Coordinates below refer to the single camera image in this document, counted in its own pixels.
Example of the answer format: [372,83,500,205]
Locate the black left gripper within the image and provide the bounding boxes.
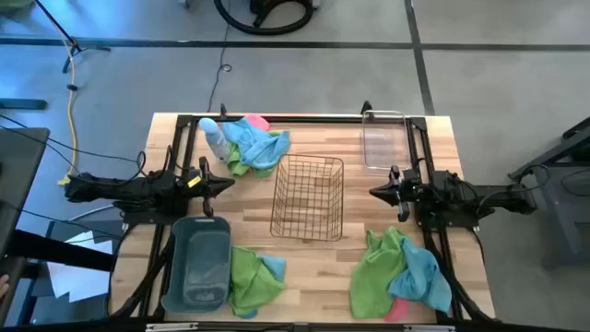
[183,156,235,218]

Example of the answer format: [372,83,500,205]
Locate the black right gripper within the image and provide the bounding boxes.
[369,165,419,222]

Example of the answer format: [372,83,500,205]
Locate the teal plastic bin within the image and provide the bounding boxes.
[160,216,232,314]

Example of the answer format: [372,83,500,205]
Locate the light blue spray bottle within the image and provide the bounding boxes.
[198,117,234,163]

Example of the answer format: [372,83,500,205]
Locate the clear plastic container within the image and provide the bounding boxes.
[361,110,413,172]

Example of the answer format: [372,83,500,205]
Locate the white paper sheets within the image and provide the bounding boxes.
[45,230,114,303]

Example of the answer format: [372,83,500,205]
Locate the dark grey side table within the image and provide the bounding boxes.
[506,117,590,269]

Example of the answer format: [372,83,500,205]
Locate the dark grey desk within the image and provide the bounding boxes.
[0,126,51,259]

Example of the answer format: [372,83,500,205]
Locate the black tripod stand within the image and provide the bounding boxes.
[33,0,112,75]

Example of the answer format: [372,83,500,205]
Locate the dark wire basket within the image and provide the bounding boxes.
[270,153,345,243]

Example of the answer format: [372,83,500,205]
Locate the black aluminium table frame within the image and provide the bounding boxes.
[108,100,497,324]

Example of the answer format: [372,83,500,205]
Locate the thin black floor cable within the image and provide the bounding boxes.
[206,0,233,113]

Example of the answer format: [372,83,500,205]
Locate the silver metal bracket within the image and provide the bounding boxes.
[404,324,455,332]
[146,322,200,332]

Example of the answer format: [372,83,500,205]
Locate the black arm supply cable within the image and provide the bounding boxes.
[0,113,148,182]

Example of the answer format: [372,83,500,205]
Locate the black vacuum hose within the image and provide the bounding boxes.
[213,0,316,37]

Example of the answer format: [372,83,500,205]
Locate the yellow extension cable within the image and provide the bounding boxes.
[56,13,82,187]

